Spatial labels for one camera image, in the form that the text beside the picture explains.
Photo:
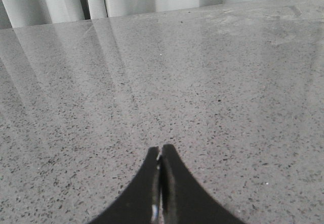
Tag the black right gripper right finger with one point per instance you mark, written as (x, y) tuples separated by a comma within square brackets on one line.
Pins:
[(184, 200)]

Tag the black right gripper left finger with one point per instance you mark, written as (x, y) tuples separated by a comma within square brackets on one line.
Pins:
[(140, 201)]

